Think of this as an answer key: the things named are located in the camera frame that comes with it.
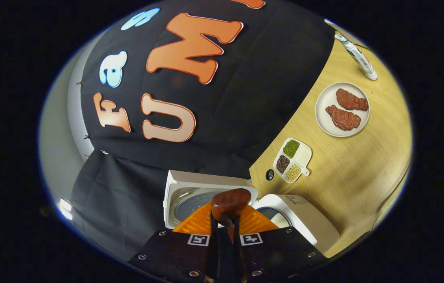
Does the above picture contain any round white plate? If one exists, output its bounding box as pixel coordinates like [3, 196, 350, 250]
[315, 82, 371, 138]

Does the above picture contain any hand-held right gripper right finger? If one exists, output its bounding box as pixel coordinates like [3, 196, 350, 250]
[231, 204, 328, 283]

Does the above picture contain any dark wooden spoon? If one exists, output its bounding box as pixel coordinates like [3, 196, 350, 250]
[211, 188, 252, 236]

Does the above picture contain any white milk bottle green cap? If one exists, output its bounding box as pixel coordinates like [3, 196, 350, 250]
[334, 34, 378, 81]

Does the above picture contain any green beans pile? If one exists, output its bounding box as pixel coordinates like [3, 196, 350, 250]
[283, 140, 300, 158]

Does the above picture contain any white rice cooker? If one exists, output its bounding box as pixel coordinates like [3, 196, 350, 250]
[163, 170, 340, 256]

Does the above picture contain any dark beans pile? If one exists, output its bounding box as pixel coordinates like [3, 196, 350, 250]
[276, 155, 290, 174]

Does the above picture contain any black backdrop cloth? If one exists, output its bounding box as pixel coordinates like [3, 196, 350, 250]
[71, 0, 336, 262]

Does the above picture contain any red raw steak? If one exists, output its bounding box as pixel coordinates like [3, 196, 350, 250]
[336, 88, 369, 111]
[325, 105, 361, 131]

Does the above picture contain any white divided dish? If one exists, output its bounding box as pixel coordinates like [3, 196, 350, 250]
[273, 138, 313, 184]

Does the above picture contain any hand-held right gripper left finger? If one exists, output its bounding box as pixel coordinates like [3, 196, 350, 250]
[129, 201, 219, 283]

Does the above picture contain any yellow beans pile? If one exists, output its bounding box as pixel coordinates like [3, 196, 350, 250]
[286, 164, 301, 182]

